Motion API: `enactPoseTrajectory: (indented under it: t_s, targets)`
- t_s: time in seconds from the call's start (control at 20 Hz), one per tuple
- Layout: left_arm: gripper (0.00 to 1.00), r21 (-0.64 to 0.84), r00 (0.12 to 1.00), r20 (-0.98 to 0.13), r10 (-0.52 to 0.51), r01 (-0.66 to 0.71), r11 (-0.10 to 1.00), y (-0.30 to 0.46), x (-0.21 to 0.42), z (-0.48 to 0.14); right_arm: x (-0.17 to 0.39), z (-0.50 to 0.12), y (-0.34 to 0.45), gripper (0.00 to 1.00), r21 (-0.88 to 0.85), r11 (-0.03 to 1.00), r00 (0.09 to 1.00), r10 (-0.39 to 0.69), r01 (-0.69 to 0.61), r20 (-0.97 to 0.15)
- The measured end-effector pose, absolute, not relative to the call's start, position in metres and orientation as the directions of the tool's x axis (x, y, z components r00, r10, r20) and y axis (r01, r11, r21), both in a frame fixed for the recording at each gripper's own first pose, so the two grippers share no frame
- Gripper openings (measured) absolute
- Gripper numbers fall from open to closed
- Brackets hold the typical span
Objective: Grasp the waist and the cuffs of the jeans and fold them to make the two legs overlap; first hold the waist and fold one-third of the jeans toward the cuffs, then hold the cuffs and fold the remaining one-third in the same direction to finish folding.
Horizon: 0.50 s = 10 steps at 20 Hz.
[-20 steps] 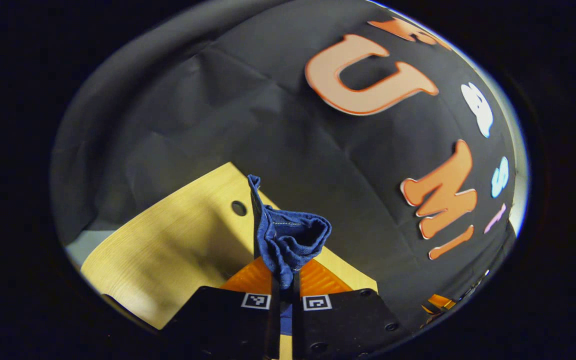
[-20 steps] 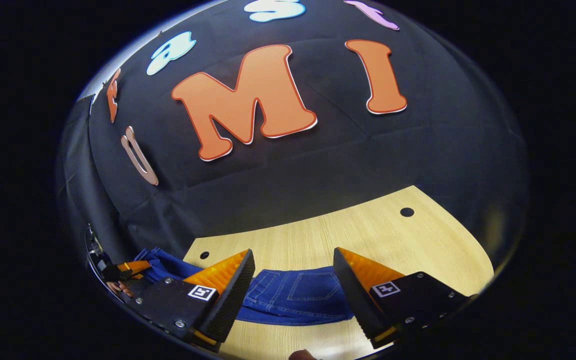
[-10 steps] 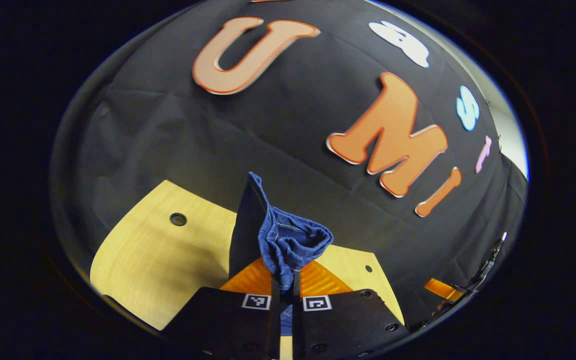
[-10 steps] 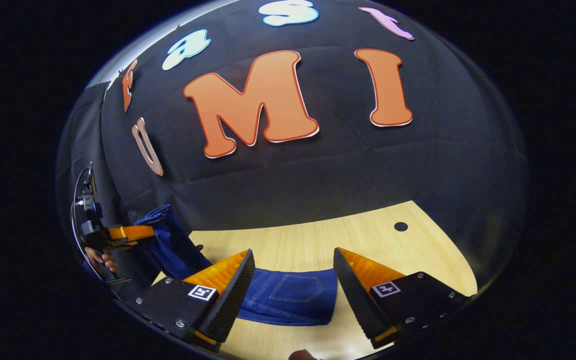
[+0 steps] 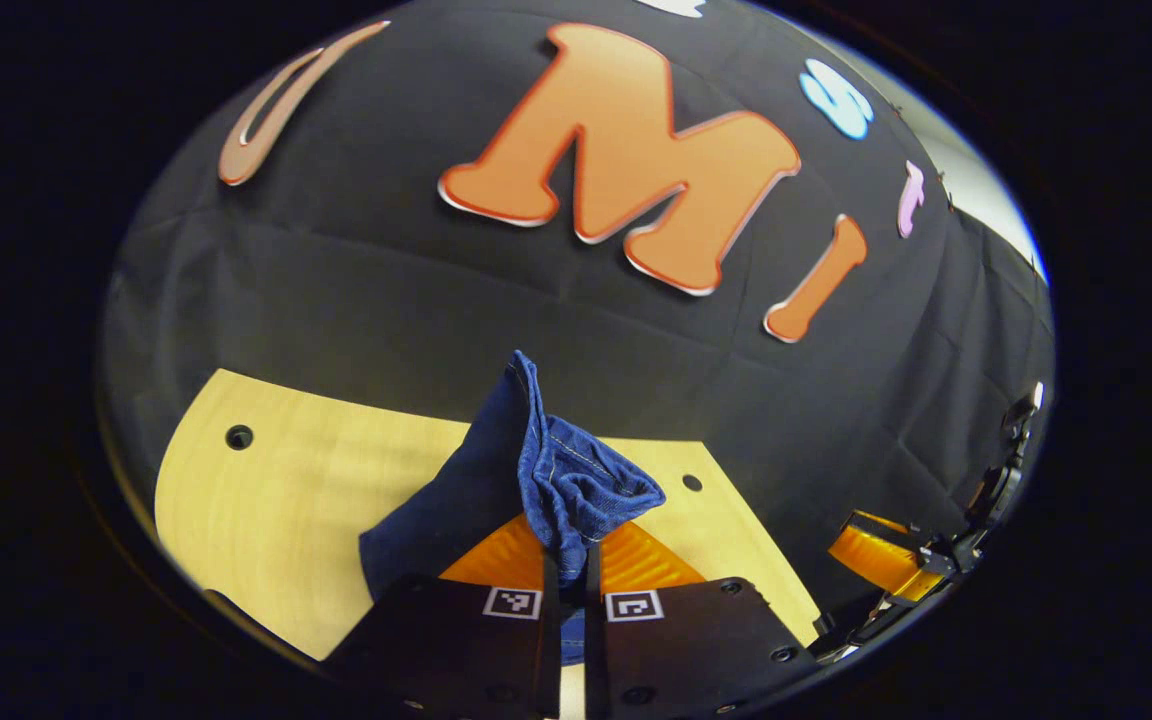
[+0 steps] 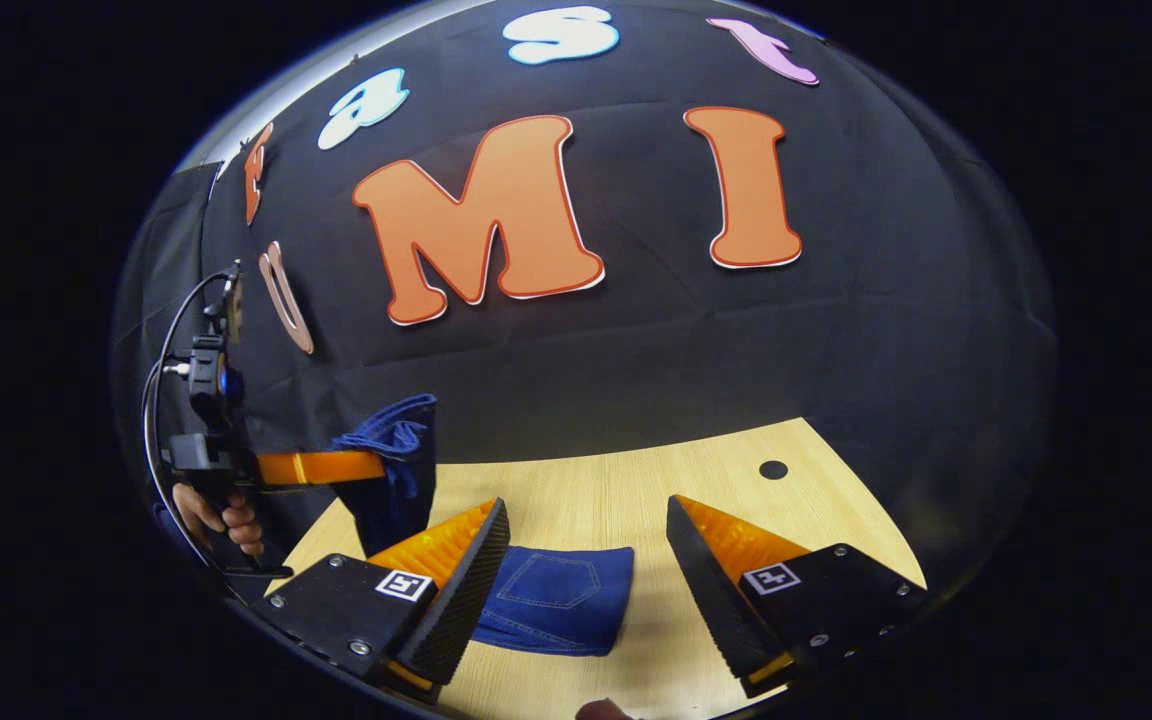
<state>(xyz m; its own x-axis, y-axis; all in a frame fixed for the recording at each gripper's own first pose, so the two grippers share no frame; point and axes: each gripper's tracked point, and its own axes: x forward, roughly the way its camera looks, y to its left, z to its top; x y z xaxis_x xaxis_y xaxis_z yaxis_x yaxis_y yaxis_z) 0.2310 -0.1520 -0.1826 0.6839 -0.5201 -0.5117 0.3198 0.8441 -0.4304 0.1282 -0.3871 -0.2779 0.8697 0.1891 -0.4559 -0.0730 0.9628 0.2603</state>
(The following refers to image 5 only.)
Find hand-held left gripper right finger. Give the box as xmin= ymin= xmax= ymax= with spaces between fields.
xmin=586 ymin=520 xmax=822 ymax=717

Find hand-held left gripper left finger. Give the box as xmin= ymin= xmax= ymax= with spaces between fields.
xmin=324 ymin=513 xmax=562 ymax=720

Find blue jeans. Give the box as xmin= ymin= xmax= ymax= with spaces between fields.
xmin=359 ymin=350 xmax=667 ymax=666

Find black backdrop cloth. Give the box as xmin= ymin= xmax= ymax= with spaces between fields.
xmin=96 ymin=0 xmax=1055 ymax=641

